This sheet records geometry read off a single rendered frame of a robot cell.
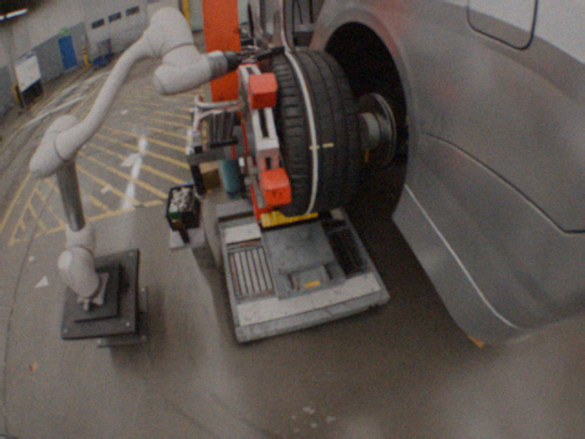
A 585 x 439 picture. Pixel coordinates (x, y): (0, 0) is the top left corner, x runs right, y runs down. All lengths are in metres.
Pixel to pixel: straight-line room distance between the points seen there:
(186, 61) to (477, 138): 0.73
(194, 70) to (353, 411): 1.47
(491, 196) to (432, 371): 1.15
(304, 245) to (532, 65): 1.33
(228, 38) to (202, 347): 1.51
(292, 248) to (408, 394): 0.99
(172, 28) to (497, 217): 0.91
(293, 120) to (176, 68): 0.36
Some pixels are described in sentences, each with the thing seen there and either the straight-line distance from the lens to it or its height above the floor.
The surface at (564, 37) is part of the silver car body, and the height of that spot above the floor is 1.46.
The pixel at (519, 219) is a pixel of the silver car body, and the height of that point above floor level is 1.11.
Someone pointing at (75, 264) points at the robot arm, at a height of 0.58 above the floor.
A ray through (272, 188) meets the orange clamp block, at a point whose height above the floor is 0.88.
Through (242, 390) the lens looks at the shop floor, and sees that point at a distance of 1.43.
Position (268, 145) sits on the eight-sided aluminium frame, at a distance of 0.83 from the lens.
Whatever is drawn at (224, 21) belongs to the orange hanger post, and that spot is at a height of 1.29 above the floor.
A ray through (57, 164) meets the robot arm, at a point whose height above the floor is 1.06.
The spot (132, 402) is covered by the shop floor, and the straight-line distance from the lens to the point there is 1.63.
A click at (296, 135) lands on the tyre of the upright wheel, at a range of 0.81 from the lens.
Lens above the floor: 1.40
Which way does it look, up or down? 46 degrees down
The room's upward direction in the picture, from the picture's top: straight up
